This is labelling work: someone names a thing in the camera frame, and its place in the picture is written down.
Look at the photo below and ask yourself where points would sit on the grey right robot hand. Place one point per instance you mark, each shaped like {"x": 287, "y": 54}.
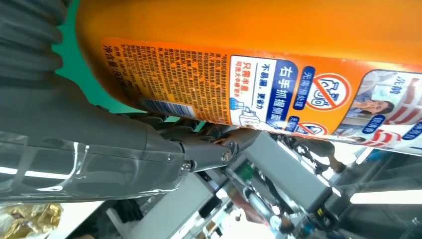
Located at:
{"x": 82, "y": 138}

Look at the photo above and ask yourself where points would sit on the gold foil snack packet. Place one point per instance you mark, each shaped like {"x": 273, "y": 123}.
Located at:
{"x": 26, "y": 219}

